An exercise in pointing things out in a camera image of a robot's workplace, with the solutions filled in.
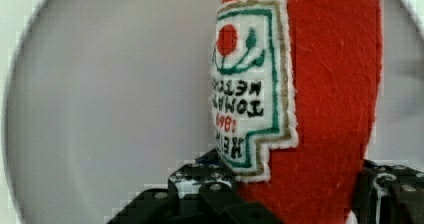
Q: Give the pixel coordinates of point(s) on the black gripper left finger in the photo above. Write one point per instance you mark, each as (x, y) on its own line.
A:
(203, 192)

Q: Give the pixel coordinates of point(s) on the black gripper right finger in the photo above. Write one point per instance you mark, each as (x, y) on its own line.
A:
(389, 194)

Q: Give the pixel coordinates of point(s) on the red plush ketchup bottle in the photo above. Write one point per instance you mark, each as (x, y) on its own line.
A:
(293, 101)

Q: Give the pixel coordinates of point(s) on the grey round plate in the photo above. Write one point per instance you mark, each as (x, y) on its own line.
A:
(108, 98)

